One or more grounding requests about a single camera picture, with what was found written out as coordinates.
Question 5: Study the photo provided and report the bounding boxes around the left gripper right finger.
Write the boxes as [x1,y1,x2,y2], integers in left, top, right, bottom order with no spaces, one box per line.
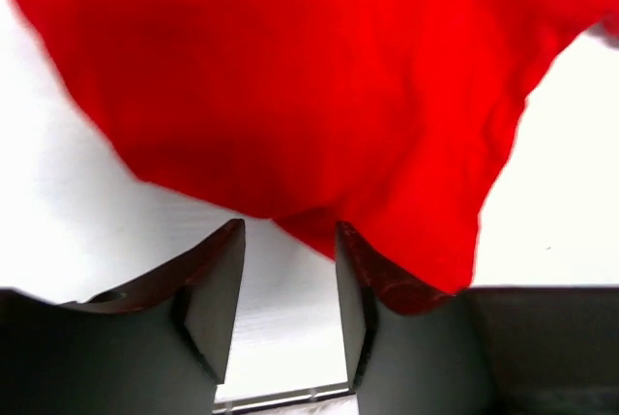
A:
[336,222,618,414]

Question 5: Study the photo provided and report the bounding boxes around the red t-shirt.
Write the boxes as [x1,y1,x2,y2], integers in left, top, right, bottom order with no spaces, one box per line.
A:
[15,0,618,293]

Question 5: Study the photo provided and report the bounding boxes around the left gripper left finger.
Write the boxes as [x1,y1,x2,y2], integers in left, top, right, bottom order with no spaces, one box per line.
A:
[1,219,246,414]

